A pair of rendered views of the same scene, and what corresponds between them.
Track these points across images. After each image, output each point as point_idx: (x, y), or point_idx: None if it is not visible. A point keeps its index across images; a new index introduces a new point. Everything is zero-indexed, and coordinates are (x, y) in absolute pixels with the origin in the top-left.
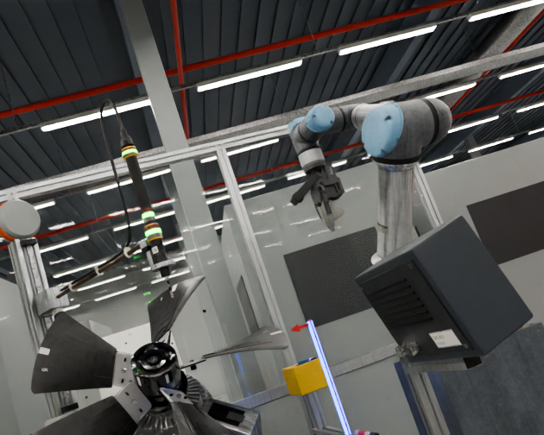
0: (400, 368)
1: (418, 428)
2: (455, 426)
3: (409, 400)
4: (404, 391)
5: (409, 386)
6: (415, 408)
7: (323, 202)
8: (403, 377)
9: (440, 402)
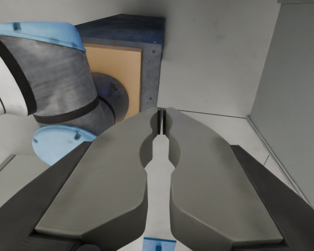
0: (146, 42)
1: (160, 34)
2: (77, 27)
3: (155, 37)
4: (159, 39)
5: (138, 38)
6: (147, 35)
7: (31, 223)
8: (146, 40)
9: (81, 30)
